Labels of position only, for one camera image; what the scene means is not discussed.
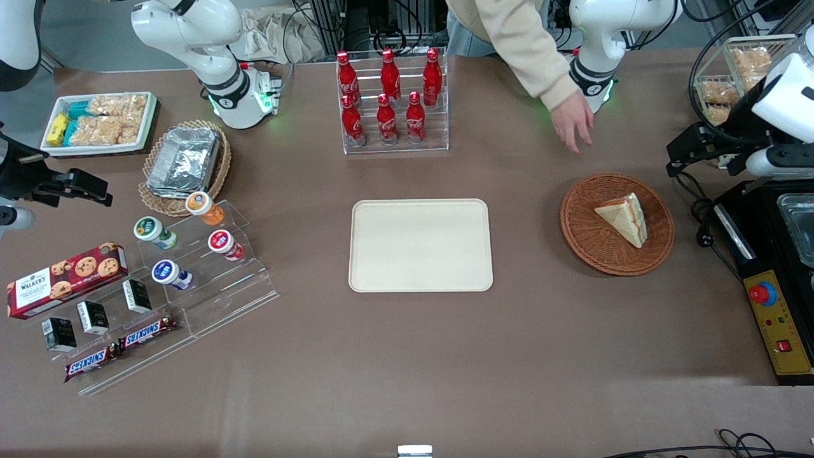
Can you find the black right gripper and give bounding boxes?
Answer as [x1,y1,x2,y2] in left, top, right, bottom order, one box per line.
[0,130,114,208]

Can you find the triangular sandwich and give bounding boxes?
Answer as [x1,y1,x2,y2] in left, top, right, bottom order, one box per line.
[594,193,649,249]

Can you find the forearm in beige sleeve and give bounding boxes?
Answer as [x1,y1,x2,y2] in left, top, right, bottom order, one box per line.
[445,0,581,113]

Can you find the white rectangular snack tray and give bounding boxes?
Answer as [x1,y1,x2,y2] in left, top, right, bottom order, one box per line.
[40,92,158,157]

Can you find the aluminium foil tray stack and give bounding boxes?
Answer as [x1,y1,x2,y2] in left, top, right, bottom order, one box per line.
[146,127,221,199]

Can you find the brown wicker basket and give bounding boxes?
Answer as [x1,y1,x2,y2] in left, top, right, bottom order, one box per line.
[560,173,676,277]

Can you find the light wicker basket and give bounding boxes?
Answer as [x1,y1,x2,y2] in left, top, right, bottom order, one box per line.
[138,120,232,218]

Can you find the beige plastic tray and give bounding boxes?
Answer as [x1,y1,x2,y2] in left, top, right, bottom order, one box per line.
[348,198,494,293]

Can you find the person's bare hand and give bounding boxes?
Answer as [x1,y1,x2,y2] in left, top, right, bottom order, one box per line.
[549,90,596,155]

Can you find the clear bag of rice crackers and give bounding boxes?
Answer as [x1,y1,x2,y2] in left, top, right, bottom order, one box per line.
[88,94,148,119]
[70,114,142,146]

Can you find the yellow snack packet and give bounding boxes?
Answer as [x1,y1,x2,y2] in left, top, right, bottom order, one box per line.
[47,113,70,146]

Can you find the green lid yogurt cup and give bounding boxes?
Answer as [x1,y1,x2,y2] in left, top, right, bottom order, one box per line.
[133,216,178,251]

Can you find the red Walker's cookie box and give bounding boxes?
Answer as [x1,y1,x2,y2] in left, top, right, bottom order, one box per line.
[6,241,130,321]

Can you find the blue lid yogurt cup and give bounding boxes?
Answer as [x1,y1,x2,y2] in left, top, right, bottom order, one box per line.
[151,259,193,291]

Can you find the orange lid yogurt cup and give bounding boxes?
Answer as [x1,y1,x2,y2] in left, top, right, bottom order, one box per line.
[185,191,225,227]

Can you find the small black box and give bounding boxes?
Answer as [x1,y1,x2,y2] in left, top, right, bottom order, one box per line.
[121,278,153,314]
[76,300,111,336]
[41,316,78,353]

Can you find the black table appliance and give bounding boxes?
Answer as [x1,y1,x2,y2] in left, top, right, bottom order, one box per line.
[712,178,814,284]

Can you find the red lid yogurt cup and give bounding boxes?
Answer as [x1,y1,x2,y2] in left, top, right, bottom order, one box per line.
[207,229,245,262]

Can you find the Snickers chocolate bar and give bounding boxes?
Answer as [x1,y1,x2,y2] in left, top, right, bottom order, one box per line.
[117,313,181,352]
[63,343,122,384]

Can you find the red emergency stop button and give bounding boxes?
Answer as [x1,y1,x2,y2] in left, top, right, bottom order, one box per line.
[748,280,778,308]

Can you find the clear acrylic stepped cup stand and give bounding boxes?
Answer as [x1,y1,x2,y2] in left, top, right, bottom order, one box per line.
[136,200,280,339]

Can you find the clear acrylic stepped snack stand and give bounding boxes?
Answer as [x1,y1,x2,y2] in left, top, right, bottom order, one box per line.
[10,274,199,397]

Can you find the yellow control box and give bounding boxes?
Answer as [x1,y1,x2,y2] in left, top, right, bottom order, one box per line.
[741,270,814,386]

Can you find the crumpled beige cloth bag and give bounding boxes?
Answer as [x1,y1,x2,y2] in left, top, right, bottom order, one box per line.
[230,6,326,65]

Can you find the clear acrylic bottle rack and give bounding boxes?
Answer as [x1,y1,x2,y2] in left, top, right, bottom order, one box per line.
[336,48,450,156]

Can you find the red cola bottle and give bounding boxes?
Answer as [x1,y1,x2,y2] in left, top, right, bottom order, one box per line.
[423,48,443,108]
[406,91,427,144]
[376,94,399,146]
[380,48,402,106]
[341,94,367,148]
[336,51,361,106]

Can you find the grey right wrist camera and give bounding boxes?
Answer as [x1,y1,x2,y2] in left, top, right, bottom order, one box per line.
[0,205,34,233]

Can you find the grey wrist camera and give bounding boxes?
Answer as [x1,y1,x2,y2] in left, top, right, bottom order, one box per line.
[745,145,814,181]
[0,205,34,233]

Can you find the white wire rack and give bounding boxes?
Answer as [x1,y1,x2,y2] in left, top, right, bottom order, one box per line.
[694,34,797,128]

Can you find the black power cable with plug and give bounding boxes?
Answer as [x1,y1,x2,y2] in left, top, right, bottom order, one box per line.
[673,169,746,282]

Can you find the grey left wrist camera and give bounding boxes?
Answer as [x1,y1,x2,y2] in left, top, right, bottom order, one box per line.
[745,145,814,181]

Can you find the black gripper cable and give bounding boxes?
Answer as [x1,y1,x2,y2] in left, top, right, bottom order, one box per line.
[689,18,767,144]

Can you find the black cable at table edge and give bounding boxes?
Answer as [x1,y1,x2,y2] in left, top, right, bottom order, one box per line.
[603,429,814,458]

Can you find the aluminium frame rack with cables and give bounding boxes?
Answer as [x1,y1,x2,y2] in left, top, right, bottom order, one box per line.
[289,0,449,61]

